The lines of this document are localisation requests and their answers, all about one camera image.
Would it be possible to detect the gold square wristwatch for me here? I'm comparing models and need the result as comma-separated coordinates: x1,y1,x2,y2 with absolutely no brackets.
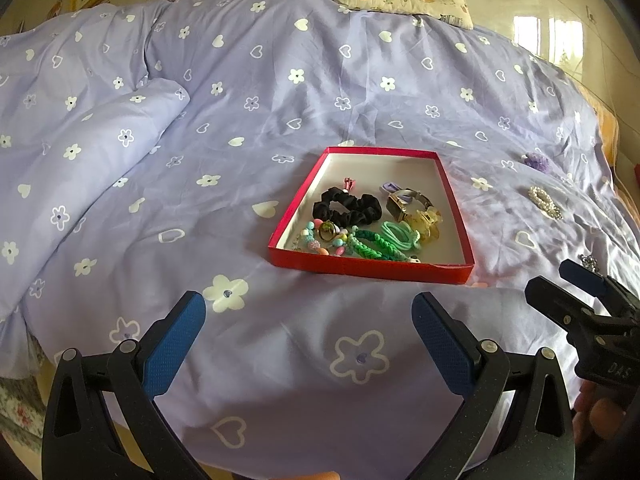
386,188,435,222

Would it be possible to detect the black scrunchie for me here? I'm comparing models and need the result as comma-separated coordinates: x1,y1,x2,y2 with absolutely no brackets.
312,186,383,226

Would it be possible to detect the green braided bracelet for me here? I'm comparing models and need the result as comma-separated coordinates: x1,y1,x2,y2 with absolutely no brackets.
345,227,408,262

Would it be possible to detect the orange blanket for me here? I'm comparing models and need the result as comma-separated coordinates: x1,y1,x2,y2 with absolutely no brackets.
585,90,621,171

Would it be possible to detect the purple flower scrunchie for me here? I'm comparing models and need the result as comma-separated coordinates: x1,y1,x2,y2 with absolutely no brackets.
522,152,551,175

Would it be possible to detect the purple flower print bedsheet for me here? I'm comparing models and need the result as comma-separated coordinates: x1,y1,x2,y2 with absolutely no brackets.
0,0,640,471

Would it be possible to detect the pearl hair clip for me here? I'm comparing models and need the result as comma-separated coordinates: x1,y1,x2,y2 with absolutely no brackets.
529,186,563,219

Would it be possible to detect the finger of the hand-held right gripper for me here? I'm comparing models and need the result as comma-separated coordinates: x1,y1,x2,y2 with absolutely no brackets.
525,276,608,333
559,259,640,313

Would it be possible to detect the person's right hand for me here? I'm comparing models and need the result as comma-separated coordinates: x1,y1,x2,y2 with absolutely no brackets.
574,382,633,448

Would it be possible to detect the purple hair clip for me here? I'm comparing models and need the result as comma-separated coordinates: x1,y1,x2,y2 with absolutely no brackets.
377,181,416,203

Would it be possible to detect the purple flower print duvet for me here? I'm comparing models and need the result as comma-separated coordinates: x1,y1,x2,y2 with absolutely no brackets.
0,2,192,311

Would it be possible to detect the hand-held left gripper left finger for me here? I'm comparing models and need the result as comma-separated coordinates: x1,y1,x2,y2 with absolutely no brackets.
41,290,207,480

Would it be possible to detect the colourful bead bracelet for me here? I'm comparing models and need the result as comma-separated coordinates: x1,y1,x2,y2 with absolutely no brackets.
306,217,351,257

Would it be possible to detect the red shallow cardboard box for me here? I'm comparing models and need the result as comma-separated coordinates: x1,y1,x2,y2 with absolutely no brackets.
266,146,475,285

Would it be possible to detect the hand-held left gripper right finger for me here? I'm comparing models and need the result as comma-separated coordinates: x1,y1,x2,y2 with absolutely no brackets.
407,291,577,480

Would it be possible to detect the floral bed skirt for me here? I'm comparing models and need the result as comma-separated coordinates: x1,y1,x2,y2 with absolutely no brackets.
0,330,56,441

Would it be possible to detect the yellow claw hair clip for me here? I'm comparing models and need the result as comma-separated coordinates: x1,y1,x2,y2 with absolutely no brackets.
405,207,443,243

